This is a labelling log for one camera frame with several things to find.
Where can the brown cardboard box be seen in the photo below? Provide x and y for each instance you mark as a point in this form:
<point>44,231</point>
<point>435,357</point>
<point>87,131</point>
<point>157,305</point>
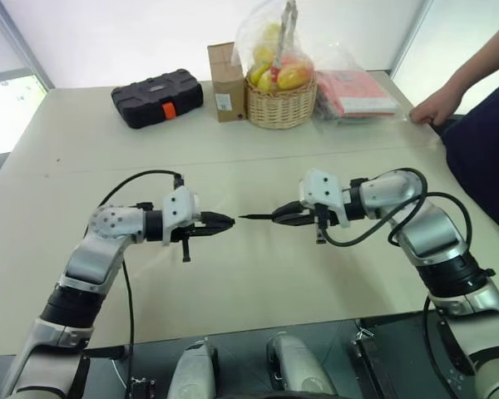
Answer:
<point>226,83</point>

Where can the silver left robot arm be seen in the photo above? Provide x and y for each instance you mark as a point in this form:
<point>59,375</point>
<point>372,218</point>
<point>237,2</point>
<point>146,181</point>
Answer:
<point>108,224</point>

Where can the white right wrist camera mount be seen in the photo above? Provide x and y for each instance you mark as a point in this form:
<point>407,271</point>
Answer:
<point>322,187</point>

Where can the person's bare hand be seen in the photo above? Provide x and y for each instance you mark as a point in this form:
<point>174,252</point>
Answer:
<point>434,106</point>

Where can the person's bare forearm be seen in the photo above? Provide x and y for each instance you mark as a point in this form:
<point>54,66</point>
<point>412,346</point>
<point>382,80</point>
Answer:
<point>482,62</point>

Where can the black base panel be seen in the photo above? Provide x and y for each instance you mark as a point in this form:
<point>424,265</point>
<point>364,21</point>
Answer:
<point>395,357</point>

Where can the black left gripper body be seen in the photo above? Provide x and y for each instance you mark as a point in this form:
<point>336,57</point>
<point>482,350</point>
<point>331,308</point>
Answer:
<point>186,232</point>

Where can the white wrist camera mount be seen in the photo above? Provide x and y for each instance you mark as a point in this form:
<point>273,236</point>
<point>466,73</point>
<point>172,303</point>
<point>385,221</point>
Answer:
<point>322,187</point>
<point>179,208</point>

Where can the clear plastic bag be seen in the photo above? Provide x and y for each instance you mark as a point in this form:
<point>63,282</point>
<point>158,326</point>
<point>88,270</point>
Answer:
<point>249,37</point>

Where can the pale yellow fruit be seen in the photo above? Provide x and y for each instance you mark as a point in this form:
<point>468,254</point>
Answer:
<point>268,33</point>

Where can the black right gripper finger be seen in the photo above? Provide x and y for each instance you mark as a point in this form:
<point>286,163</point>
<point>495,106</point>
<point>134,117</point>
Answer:
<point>297,220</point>
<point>293,208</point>

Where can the silver right robot leg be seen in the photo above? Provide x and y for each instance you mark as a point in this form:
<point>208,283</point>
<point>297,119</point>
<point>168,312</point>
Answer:
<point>295,370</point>

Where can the woven wicker basket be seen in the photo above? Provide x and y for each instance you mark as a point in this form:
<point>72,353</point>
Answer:
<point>280,106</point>

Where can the silver left robot leg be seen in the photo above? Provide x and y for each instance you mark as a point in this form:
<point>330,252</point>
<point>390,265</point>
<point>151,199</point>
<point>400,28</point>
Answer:
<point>191,374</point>

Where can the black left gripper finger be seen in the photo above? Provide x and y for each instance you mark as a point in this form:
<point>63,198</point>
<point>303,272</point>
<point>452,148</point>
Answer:
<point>212,230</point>
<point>216,218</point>

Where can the red and yellow fruit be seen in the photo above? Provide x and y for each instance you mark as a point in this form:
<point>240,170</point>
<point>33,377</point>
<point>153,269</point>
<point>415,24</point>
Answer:
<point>293,77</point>

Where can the thin black marker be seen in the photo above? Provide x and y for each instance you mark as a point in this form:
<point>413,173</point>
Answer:
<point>258,216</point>

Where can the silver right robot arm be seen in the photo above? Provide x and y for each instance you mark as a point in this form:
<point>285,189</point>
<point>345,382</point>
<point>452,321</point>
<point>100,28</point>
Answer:
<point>436,232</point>

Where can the black tool case orange latch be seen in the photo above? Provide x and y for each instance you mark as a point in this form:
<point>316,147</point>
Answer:
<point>154,97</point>

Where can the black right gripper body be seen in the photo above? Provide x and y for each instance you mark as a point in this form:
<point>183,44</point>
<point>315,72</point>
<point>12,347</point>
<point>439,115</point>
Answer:
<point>321,216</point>

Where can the silver robot leg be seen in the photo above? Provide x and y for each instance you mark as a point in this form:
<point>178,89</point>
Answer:
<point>295,370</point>
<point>191,374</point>

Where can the person's dark blue clothing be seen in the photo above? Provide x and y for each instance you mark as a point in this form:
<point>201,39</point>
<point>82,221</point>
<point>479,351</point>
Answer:
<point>486,166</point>

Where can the grey window frame post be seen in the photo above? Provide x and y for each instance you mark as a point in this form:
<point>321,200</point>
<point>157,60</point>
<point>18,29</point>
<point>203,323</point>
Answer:
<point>23,45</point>

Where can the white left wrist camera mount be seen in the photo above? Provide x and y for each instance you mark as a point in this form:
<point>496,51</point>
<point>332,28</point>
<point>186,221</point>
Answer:
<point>179,208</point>

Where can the pink packet in plastic wrap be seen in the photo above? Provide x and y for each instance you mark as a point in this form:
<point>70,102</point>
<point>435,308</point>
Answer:
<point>353,93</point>

